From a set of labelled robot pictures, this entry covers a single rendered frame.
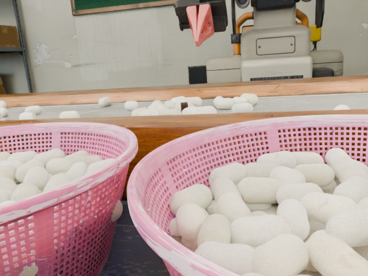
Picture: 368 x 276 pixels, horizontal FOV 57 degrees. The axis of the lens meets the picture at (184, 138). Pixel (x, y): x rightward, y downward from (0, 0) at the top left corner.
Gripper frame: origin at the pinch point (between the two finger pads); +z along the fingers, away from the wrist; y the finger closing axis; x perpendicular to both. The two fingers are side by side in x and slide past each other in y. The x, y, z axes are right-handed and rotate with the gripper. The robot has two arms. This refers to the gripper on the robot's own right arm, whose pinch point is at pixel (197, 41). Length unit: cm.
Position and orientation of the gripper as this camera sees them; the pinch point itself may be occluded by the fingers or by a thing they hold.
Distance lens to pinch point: 67.2
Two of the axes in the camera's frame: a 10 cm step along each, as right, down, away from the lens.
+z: -1.3, 8.1, -5.7
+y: 9.7, -0.2, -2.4
